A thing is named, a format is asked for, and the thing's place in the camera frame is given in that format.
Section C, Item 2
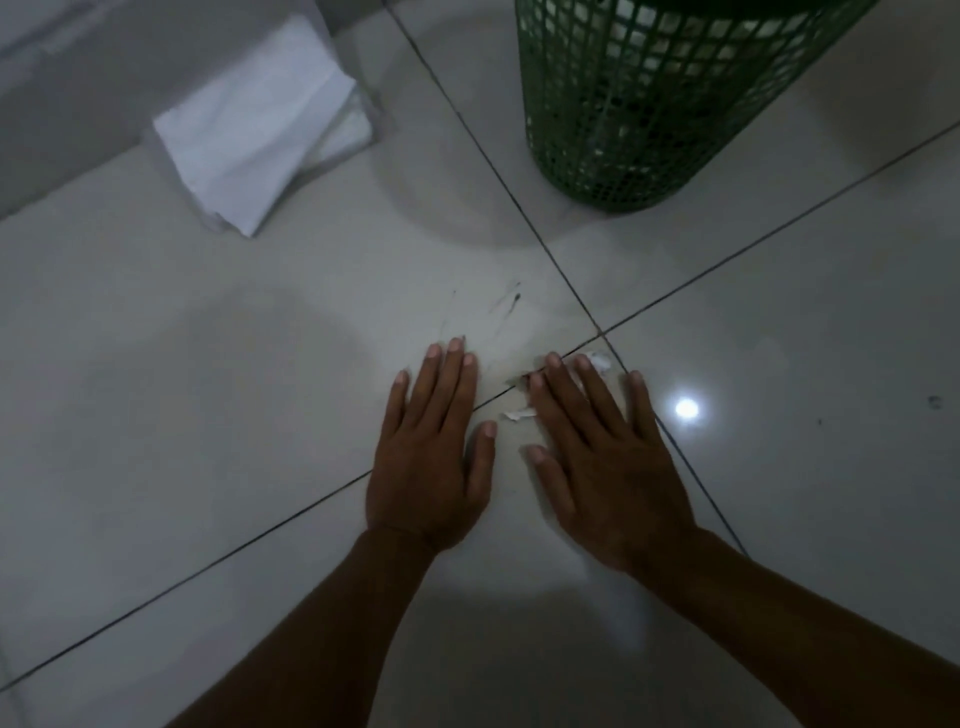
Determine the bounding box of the person's left forearm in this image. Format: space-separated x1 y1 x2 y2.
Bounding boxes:
166 527 439 728

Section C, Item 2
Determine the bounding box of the person's left hand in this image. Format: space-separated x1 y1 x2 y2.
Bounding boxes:
365 336 498 555

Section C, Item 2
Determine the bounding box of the person's right hand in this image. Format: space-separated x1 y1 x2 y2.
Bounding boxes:
524 352 699 575

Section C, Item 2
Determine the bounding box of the white torn paper scrap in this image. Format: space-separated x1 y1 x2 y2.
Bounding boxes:
504 351 616 391

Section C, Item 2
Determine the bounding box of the person's right forearm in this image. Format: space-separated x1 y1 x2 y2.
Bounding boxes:
631 528 960 728

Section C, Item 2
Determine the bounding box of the green mesh waste basket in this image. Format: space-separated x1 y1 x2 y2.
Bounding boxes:
514 0 880 214

